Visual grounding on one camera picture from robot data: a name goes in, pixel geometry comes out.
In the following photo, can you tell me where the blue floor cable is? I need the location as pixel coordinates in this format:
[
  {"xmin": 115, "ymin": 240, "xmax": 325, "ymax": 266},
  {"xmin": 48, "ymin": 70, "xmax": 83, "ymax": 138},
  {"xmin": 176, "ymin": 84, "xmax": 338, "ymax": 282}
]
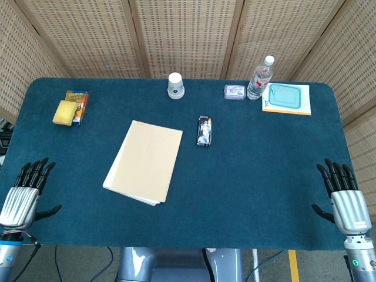
[{"xmin": 245, "ymin": 249, "xmax": 285, "ymax": 281}]

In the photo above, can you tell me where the black snack wrapper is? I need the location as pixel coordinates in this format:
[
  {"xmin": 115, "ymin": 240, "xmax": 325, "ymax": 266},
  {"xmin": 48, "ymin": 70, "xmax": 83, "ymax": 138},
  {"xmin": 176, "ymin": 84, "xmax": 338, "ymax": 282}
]
[{"xmin": 195, "ymin": 115, "xmax": 213, "ymax": 147}]

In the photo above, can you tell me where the woven bamboo folding screen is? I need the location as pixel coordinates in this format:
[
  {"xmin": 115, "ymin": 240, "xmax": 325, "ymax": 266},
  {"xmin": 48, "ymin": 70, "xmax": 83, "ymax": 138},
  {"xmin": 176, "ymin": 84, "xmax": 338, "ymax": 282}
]
[{"xmin": 0, "ymin": 0, "xmax": 376, "ymax": 212}]

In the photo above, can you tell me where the black floor cable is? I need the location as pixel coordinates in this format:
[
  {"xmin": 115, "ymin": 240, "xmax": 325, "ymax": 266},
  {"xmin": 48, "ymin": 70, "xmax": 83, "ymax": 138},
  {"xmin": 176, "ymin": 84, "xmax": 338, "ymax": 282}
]
[{"xmin": 54, "ymin": 246, "xmax": 65, "ymax": 282}]

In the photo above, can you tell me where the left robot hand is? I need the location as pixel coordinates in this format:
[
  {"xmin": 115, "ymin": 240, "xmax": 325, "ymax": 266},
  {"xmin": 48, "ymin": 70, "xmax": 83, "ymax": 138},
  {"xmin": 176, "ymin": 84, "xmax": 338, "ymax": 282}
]
[{"xmin": 0, "ymin": 157, "xmax": 63, "ymax": 230}]

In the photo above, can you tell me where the clear water bottle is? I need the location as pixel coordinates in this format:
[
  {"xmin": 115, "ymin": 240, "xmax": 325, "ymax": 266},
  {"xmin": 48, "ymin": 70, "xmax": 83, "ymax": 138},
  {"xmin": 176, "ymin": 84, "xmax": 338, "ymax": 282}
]
[{"xmin": 246, "ymin": 55, "xmax": 276, "ymax": 100}]

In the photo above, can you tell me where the blue table cloth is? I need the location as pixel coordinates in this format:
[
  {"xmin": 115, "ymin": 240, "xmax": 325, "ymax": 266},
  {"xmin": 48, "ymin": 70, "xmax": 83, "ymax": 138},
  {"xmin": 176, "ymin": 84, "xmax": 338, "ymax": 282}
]
[{"xmin": 0, "ymin": 77, "xmax": 371, "ymax": 251}]

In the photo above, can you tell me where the orange blue carton box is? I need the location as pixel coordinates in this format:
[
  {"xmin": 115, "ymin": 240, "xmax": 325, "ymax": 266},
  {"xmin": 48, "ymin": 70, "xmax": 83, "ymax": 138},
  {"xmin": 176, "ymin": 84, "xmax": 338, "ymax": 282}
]
[{"xmin": 65, "ymin": 90, "xmax": 90, "ymax": 127}]

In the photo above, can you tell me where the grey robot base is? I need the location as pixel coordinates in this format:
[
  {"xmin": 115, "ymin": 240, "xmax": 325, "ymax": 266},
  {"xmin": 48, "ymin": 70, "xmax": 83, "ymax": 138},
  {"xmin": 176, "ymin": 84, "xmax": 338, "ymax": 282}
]
[{"xmin": 116, "ymin": 246, "xmax": 244, "ymax": 282}]

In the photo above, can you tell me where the white paper cup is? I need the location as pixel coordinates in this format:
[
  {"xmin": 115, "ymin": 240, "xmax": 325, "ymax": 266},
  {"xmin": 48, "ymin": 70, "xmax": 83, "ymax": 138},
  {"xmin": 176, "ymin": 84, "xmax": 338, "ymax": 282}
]
[{"xmin": 167, "ymin": 72, "xmax": 186, "ymax": 100}]

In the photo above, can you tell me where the yellow floor tape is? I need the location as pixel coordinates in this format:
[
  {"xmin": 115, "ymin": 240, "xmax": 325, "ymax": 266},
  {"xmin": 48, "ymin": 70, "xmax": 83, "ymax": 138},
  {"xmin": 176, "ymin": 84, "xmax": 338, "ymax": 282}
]
[{"xmin": 288, "ymin": 250, "xmax": 300, "ymax": 282}]

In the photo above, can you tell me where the white table leg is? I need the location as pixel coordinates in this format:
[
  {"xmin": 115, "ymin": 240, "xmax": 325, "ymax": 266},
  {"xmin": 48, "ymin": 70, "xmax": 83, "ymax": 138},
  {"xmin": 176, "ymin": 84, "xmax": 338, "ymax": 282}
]
[{"xmin": 251, "ymin": 249, "xmax": 261, "ymax": 282}]

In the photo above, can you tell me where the dark equipment beside table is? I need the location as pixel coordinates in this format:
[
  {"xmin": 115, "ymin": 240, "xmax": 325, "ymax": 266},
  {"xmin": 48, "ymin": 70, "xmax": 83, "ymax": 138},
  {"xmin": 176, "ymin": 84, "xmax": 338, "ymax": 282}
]
[{"xmin": 0, "ymin": 117, "xmax": 15, "ymax": 173}]

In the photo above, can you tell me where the small clear plastic box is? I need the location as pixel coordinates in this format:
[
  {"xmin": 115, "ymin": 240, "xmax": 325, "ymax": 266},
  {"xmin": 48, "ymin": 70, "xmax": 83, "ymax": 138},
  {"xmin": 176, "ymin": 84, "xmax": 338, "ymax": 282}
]
[{"xmin": 224, "ymin": 84, "xmax": 246, "ymax": 102}]

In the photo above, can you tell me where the teal plastic tray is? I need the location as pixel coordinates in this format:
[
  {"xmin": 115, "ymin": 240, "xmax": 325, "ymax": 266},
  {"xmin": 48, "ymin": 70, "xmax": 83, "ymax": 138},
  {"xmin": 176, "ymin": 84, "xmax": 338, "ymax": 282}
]
[{"xmin": 268, "ymin": 83, "xmax": 303, "ymax": 109}]

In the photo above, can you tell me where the tan paper notepad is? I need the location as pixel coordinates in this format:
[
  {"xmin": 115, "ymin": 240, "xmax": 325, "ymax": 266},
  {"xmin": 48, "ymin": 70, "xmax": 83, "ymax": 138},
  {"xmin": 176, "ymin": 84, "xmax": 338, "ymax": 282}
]
[{"xmin": 102, "ymin": 119, "xmax": 183, "ymax": 207}]

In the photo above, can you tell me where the book with teal cover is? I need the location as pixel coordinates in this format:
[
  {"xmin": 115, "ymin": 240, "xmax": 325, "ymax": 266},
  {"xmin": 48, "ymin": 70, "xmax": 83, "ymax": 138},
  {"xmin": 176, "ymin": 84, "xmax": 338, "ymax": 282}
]
[{"xmin": 261, "ymin": 82, "xmax": 312, "ymax": 116}]

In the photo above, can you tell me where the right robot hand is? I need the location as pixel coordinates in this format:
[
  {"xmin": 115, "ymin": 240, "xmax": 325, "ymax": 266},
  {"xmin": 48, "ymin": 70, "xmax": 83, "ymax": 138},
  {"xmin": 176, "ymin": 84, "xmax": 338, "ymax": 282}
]
[{"xmin": 311, "ymin": 158, "xmax": 372, "ymax": 235}]

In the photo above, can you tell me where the yellow sponge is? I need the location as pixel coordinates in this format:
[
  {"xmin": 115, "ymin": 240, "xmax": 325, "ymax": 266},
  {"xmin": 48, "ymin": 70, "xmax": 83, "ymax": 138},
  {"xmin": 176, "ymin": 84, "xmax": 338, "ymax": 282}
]
[{"xmin": 52, "ymin": 100, "xmax": 78, "ymax": 127}]

